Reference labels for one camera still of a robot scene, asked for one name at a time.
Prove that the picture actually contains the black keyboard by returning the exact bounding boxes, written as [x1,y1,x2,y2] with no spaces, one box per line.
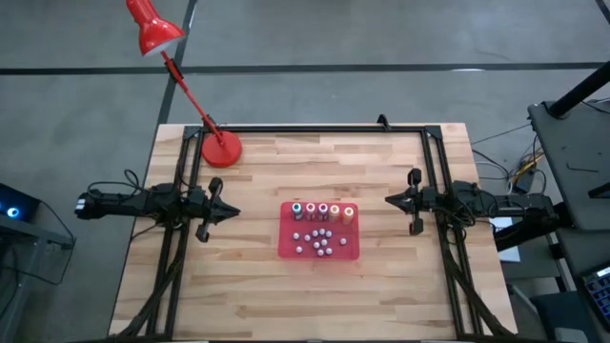
[581,265,610,328]

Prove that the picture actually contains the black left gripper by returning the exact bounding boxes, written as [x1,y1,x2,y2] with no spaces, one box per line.
[187,176,241,243]

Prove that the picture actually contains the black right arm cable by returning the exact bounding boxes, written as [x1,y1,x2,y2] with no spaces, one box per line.
[436,202,478,235]

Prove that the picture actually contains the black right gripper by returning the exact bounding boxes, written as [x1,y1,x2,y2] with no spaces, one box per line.
[384,167,437,236]

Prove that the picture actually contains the black power adapter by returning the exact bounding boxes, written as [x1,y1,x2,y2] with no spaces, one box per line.
[516,170,538,194]

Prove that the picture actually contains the red desk lamp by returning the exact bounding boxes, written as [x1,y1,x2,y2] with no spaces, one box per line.
[125,0,244,169]

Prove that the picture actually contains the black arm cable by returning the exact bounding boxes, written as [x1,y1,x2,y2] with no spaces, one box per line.
[436,202,478,235]
[85,169,145,194]

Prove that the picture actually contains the black aluminium table frame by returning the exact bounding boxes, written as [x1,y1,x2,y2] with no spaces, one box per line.
[113,113,519,343]

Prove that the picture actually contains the red translucent plastic bin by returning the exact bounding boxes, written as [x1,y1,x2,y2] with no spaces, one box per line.
[277,200,361,262]

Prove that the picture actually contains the black pole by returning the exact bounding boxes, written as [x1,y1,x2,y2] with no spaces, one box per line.
[547,60,610,119]

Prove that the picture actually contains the black computer blue lights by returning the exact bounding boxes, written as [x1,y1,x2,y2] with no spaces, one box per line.
[0,183,40,225]

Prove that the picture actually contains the white paper sheet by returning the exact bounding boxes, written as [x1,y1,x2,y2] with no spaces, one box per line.
[487,216,522,264]

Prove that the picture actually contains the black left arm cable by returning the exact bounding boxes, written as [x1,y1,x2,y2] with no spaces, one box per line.
[85,169,145,194]

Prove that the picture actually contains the dark grey desk top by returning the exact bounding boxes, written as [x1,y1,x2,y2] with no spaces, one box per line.
[526,97,610,232]

